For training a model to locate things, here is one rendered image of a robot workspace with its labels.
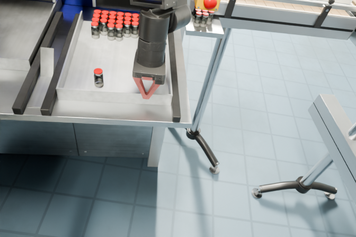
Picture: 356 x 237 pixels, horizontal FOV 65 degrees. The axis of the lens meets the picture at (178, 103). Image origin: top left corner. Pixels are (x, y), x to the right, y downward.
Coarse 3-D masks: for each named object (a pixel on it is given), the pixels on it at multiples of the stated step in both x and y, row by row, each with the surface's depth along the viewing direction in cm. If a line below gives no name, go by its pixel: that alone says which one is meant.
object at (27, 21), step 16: (0, 0) 88; (16, 0) 89; (0, 16) 82; (16, 16) 83; (32, 16) 84; (48, 16) 80; (0, 32) 77; (16, 32) 78; (32, 32) 79; (0, 48) 73; (16, 48) 74; (32, 48) 70; (0, 64) 67; (16, 64) 67
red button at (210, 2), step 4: (204, 0) 83; (208, 0) 82; (212, 0) 82; (216, 0) 83; (204, 4) 83; (208, 4) 83; (212, 4) 83; (216, 4) 84; (208, 8) 84; (212, 8) 84
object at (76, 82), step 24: (72, 48) 74; (96, 48) 79; (120, 48) 80; (168, 48) 78; (72, 72) 71; (120, 72) 73; (168, 72) 72; (72, 96) 64; (96, 96) 64; (120, 96) 65; (168, 96) 66
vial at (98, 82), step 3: (102, 72) 66; (96, 75) 66; (99, 75) 66; (102, 75) 67; (96, 78) 66; (99, 78) 66; (102, 78) 67; (96, 81) 67; (99, 81) 67; (102, 81) 68; (96, 84) 68; (99, 84) 68; (102, 84) 68
